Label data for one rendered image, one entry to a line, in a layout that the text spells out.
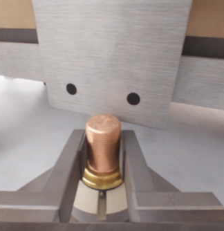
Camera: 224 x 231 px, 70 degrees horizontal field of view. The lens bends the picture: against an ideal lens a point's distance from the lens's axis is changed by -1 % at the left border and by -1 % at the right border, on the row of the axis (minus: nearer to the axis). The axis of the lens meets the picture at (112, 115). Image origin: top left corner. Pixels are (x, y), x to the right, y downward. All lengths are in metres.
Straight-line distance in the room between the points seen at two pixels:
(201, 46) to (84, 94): 0.15
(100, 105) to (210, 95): 0.11
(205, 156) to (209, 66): 0.19
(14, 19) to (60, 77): 0.18
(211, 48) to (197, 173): 0.18
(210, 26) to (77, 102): 0.16
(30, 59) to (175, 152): 0.28
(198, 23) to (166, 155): 0.20
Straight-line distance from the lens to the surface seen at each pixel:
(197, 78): 0.19
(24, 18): 0.31
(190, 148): 0.34
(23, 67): 0.27
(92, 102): 0.15
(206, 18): 0.22
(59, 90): 0.17
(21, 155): 0.32
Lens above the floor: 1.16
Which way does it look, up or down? 30 degrees up
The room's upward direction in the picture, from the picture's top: 178 degrees counter-clockwise
